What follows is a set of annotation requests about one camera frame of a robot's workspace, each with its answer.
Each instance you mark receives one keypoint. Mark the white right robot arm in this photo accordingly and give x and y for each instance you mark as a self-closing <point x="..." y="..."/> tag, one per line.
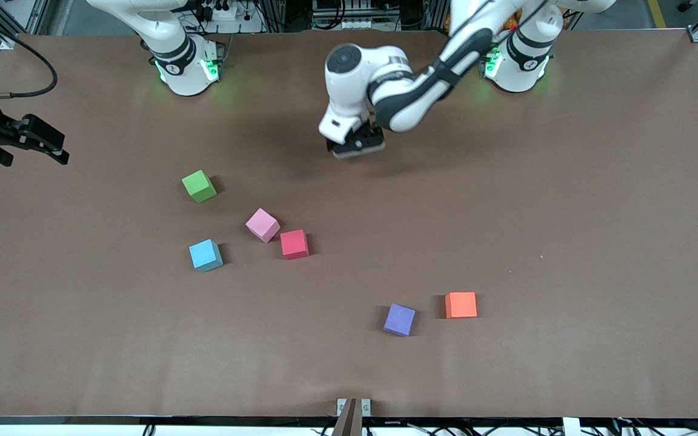
<point x="155" y="30"/>

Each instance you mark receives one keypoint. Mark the white power strip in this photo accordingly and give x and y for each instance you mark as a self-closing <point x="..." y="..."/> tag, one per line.
<point x="355" y="25"/>
<point x="225" y="13"/>

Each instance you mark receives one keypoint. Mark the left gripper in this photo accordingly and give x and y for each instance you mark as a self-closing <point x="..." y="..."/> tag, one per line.
<point x="329" y="145"/>

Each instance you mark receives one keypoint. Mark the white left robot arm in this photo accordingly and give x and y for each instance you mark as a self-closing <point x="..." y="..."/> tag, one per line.
<point x="349" y="97"/>

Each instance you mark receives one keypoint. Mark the brown table cover sheet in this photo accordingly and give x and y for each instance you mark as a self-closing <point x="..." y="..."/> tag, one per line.
<point x="506" y="363"/>

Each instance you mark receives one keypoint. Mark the orange foam block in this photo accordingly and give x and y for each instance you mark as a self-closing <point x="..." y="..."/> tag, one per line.
<point x="461" y="304"/>

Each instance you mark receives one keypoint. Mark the light purple foam block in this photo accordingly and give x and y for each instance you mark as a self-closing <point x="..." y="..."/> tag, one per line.
<point x="399" y="319"/>

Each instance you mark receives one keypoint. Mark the blue foam block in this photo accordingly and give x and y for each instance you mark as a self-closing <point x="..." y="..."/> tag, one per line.
<point x="205" y="255"/>

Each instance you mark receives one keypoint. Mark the brown wooden bar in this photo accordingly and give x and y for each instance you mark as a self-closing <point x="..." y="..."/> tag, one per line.
<point x="346" y="421"/>

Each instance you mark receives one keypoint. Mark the small metal table bracket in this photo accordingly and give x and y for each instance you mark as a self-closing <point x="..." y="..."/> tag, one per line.
<point x="341" y="406"/>

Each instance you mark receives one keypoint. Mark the red foam block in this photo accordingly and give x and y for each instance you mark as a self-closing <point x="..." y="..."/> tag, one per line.
<point x="294" y="244"/>

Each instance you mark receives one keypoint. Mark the pink foam block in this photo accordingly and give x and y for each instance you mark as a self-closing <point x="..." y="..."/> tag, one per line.
<point x="262" y="224"/>

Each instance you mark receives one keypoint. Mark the green foam block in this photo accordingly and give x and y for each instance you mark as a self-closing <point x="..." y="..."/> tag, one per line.
<point x="198" y="186"/>

